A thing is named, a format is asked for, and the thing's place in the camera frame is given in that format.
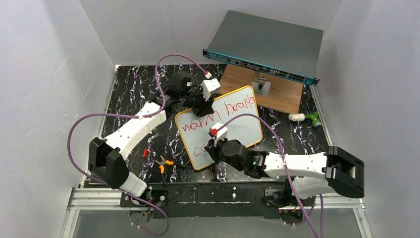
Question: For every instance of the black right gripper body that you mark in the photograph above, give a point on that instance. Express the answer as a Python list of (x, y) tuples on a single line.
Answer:
[(214, 148)]

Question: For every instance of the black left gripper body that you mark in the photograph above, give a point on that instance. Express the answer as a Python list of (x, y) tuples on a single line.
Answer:
[(203, 107)]

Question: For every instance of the orange framed whiteboard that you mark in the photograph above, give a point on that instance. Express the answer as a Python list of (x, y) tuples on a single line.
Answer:
[(194, 131)]

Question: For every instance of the red marker cap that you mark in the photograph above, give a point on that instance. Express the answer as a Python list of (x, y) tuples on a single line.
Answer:
[(145, 153)]

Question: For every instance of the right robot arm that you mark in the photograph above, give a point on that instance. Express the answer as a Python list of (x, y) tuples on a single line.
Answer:
[(335, 170)]

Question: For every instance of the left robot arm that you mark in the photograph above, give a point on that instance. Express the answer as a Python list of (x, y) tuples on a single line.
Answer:
[(107, 155)]

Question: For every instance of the black whiteboard clip left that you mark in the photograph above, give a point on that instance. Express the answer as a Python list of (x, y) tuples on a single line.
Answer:
[(213, 168)]

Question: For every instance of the wooden board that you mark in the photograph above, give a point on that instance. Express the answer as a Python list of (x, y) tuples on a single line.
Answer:
[(283, 95)]

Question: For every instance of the white and green pipe fitting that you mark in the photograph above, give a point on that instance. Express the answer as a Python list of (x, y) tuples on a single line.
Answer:
[(314, 118)]

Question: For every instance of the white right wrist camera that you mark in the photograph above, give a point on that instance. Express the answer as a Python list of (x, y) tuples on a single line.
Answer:
[(218, 132)]

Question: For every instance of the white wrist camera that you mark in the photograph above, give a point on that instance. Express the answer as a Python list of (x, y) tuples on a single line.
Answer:
[(209, 86), (218, 132)]

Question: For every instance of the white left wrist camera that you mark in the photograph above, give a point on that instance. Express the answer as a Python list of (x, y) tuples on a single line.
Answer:
[(209, 86)]

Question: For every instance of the orange handled pliers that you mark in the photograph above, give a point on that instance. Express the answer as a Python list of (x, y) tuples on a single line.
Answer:
[(163, 163)]

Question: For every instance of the metal bracket on board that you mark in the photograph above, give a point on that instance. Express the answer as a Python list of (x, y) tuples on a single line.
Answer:
[(260, 84)]

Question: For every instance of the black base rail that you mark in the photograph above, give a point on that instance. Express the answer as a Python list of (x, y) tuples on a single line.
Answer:
[(215, 199)]

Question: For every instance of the grey network switch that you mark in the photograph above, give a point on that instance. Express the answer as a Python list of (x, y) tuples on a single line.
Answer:
[(269, 46)]

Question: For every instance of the aluminium frame rail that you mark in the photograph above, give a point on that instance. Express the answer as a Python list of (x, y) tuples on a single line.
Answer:
[(108, 199)]

